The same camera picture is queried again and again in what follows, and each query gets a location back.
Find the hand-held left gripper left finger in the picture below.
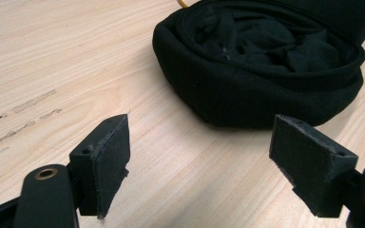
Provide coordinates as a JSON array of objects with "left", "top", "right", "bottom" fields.
[{"left": 68, "top": 113, "right": 131, "bottom": 220}]

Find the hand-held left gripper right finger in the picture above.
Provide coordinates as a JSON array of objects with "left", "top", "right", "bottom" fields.
[{"left": 268, "top": 114, "right": 359, "bottom": 219}]

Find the black fabric pouch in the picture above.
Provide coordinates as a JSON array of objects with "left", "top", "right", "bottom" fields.
[{"left": 151, "top": 0, "right": 365, "bottom": 130}]

